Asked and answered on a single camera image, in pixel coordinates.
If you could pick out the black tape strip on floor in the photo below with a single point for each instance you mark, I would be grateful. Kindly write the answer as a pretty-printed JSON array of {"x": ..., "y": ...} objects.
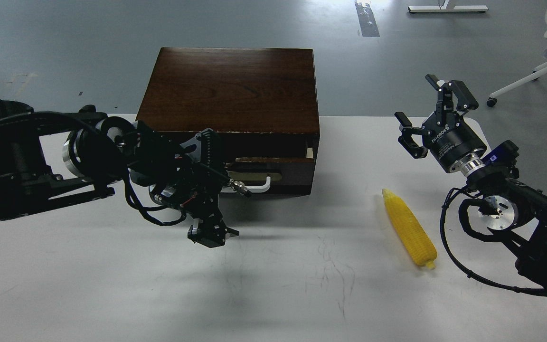
[{"x": 366, "y": 19}]

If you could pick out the dark wooden drawer cabinet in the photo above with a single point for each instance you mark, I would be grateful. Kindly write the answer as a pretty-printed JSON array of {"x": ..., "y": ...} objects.
[{"x": 261, "y": 101}]

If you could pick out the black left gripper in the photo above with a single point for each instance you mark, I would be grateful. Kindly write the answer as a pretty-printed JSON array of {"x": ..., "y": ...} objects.
[{"x": 195, "y": 187}]

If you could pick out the yellow corn cob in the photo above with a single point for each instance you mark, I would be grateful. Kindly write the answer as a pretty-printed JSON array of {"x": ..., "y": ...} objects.
[{"x": 411, "y": 233}]

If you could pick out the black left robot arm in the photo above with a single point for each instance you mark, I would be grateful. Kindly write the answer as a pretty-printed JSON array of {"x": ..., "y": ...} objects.
[{"x": 51, "y": 160}]

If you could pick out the wooden drawer with white handle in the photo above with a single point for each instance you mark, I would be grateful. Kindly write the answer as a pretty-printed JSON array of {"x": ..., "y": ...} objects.
[{"x": 275, "y": 175}]

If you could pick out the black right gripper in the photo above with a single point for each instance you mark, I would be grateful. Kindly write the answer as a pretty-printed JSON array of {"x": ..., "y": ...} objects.
[{"x": 447, "y": 139}]

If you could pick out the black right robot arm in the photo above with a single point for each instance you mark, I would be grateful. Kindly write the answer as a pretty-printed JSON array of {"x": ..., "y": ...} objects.
[{"x": 497, "y": 208}]

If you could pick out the white desk foot bar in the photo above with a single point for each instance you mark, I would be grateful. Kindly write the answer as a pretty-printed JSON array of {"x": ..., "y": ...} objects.
[{"x": 447, "y": 6}]

